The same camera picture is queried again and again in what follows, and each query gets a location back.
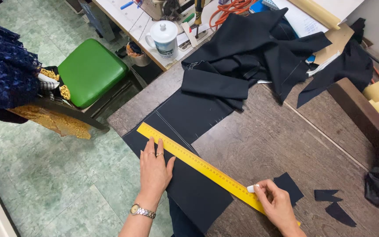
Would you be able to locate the person's left hand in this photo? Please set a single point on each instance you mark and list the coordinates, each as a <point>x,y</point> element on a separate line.
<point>155,174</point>

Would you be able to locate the person's right hand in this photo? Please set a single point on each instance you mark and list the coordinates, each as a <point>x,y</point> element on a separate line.
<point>280,205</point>

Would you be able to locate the white tailor's chalk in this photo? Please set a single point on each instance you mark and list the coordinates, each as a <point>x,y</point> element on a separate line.
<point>251,188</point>

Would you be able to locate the yellow metal ruler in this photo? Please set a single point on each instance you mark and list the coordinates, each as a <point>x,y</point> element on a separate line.
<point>206,168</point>

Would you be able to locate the square dark fabric scrap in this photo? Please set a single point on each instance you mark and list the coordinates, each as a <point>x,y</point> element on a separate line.
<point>289,188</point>

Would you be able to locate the silver gold wristwatch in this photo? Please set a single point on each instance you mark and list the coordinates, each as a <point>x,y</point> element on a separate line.
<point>141,211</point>

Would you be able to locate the small notched dark fabric scrap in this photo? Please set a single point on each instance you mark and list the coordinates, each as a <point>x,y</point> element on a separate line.
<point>326,195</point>

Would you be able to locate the person's dark trouser leg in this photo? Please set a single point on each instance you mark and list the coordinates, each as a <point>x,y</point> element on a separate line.
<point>183,222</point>

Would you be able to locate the pointed dark fabric scrap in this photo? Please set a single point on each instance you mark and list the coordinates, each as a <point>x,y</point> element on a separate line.
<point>340,214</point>

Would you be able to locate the gold lace fabric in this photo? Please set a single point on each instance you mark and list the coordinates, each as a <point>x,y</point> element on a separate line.
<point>58,123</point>

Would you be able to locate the green cushioned stool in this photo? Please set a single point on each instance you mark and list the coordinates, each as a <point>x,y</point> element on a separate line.
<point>90,72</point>

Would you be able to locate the small pot with scraps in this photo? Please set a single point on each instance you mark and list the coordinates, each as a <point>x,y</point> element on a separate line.
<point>138,54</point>

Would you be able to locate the dark wooden block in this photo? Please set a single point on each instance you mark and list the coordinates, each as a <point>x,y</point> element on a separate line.
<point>357,108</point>

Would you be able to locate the white lidded mug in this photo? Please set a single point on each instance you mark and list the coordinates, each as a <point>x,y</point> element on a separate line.
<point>163,39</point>

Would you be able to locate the pile of dark navy fabric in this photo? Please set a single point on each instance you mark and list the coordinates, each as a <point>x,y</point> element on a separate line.
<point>242,59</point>

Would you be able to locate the long dark navy fabric piece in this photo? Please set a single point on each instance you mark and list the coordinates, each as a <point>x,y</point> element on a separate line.
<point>344,70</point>

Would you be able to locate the white work table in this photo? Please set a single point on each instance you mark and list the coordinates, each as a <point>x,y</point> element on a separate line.
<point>133,23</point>

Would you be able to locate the green marker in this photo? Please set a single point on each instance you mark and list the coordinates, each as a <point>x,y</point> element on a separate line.
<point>188,17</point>

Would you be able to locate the grey box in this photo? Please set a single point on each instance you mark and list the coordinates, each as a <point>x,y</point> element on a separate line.
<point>97,18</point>

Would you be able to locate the brown cardboard pattern piece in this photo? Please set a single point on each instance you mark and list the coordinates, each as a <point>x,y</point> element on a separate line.
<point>336,44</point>

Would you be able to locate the blue pen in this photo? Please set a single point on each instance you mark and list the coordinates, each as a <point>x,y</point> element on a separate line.
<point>127,5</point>

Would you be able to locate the blue lace fabric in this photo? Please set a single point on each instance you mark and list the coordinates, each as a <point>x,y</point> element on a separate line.
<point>5,69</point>

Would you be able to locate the white paper sheet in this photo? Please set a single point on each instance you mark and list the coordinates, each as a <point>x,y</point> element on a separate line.
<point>299,18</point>

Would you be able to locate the blue plastic object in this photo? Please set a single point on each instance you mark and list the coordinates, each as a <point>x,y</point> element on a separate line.
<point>258,6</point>

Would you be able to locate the beige paper roll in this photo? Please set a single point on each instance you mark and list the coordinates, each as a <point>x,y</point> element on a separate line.
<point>317,11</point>

